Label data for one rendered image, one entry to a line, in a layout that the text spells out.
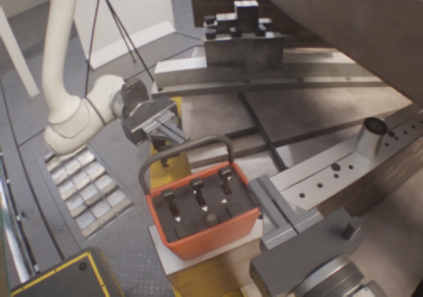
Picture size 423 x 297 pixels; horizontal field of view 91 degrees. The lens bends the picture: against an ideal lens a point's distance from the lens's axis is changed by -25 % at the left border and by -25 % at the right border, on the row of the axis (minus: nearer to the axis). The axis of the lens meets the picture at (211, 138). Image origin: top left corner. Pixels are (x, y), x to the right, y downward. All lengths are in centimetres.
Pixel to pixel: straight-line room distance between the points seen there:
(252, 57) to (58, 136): 114
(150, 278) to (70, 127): 88
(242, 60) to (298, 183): 98
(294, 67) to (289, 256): 152
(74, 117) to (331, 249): 61
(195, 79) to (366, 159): 118
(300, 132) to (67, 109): 110
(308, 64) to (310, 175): 113
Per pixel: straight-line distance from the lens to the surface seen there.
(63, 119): 69
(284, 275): 28
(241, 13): 156
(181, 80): 169
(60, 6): 64
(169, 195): 48
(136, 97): 64
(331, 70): 183
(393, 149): 90
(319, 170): 74
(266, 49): 153
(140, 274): 137
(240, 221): 50
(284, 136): 137
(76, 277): 112
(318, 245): 30
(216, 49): 150
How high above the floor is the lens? 123
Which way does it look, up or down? 43 degrees down
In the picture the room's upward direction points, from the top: 7 degrees counter-clockwise
